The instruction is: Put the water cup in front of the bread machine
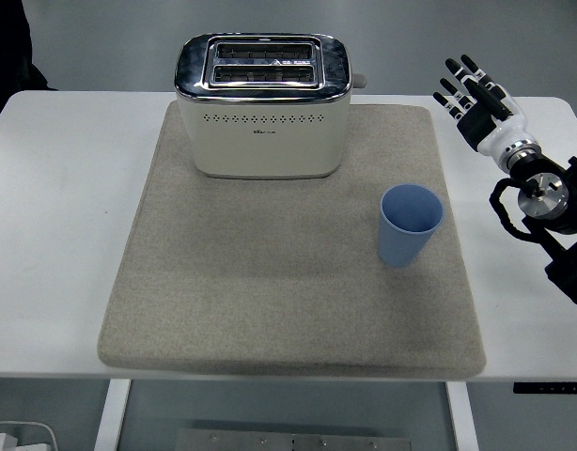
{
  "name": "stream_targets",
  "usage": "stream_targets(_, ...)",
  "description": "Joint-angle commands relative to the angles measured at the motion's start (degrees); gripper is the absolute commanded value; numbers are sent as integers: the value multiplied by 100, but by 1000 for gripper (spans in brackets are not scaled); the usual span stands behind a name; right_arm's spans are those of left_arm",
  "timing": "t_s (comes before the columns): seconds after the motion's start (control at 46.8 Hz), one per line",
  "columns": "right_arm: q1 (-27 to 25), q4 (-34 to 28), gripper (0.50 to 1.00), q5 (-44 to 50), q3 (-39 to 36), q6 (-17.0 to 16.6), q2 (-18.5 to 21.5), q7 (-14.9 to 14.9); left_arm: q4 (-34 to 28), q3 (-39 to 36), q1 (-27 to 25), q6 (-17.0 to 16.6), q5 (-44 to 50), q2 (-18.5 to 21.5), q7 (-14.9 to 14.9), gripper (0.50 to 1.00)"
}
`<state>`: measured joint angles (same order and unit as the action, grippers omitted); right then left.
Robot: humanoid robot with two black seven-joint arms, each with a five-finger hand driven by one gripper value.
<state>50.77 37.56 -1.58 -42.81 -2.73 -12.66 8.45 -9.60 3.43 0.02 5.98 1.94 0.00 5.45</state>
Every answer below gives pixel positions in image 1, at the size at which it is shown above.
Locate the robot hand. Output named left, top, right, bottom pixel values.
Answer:
left=432, top=54, right=536, bottom=162

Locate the blue plastic cup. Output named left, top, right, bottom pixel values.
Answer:
left=378, top=183, right=445, bottom=269

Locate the cream two-slot toaster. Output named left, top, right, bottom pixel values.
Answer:
left=173, top=31, right=368, bottom=180

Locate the black table control panel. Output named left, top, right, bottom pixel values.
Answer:
left=512, top=382, right=577, bottom=396

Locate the beige felt mat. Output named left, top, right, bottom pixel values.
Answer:
left=96, top=102, right=488, bottom=381

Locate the white table leg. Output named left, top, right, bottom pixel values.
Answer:
left=445, top=381, right=480, bottom=451
left=92, top=378, right=133, bottom=451

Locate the person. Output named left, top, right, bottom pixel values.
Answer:
left=0, top=0, right=60, bottom=93

